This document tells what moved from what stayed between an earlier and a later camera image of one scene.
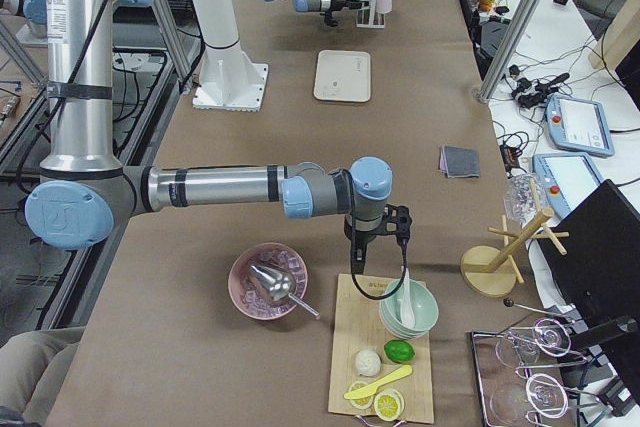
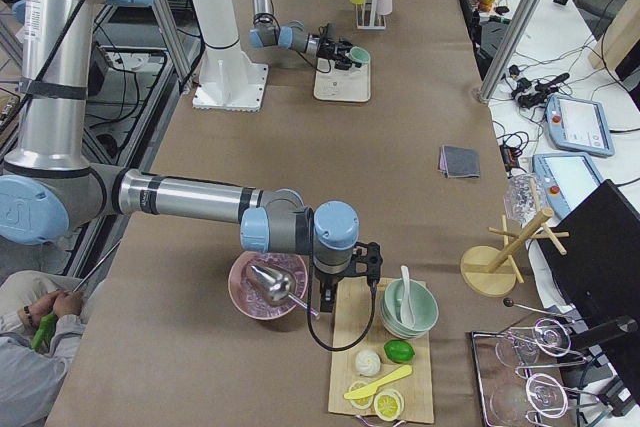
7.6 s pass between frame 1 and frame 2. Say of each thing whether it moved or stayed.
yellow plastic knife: stayed
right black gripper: moved
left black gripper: moved
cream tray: stayed
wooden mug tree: stayed
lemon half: stayed
